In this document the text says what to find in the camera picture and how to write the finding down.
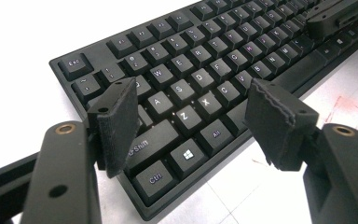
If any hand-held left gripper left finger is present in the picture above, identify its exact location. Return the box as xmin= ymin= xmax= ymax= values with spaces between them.
xmin=87 ymin=77 xmax=141 ymax=179

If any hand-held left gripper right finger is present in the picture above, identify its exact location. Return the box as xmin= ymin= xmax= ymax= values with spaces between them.
xmin=244 ymin=77 xmax=320 ymax=172

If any black computer keyboard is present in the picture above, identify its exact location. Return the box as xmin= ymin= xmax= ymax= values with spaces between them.
xmin=48 ymin=0 xmax=358 ymax=222

